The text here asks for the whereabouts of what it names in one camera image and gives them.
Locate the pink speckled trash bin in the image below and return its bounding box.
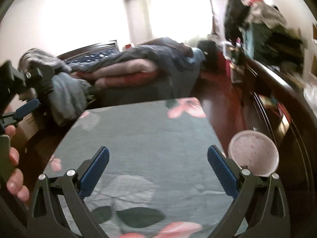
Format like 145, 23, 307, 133
228, 130, 279, 177

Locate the person's left hand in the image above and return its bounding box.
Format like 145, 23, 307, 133
3, 105, 30, 203

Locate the blue star pillow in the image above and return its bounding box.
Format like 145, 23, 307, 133
64, 47, 119, 64

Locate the dark wooden desk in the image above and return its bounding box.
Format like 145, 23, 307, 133
229, 54, 317, 238

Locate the pink folded quilt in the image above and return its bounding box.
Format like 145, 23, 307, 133
71, 59, 161, 90

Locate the bed with dark headboard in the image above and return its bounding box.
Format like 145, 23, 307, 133
59, 38, 205, 106

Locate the dark blue duvet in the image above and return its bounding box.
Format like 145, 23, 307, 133
68, 37, 206, 80

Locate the black suitcase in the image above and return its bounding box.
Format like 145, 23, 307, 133
197, 40, 219, 72

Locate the white sheer curtain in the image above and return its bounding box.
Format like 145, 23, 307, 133
125, 0, 214, 46

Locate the black hanging coat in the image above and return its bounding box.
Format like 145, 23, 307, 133
224, 0, 250, 46

